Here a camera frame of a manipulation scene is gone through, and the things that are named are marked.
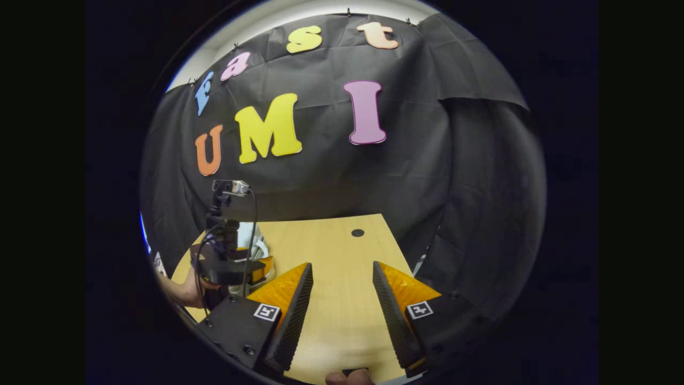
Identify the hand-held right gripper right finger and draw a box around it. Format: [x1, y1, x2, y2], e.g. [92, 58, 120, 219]
[372, 260, 484, 378]

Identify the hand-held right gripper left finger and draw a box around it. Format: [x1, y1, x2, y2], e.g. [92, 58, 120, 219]
[198, 261, 315, 376]

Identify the light blue suitcase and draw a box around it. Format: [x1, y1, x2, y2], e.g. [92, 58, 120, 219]
[237, 222, 270, 294]

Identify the black backdrop cloth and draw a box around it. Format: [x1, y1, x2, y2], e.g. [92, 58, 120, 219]
[140, 12, 547, 321]

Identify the black camera cable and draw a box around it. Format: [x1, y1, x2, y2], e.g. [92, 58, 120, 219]
[243, 187, 259, 298]

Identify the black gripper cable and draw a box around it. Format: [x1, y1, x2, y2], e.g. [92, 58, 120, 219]
[193, 224, 215, 317]

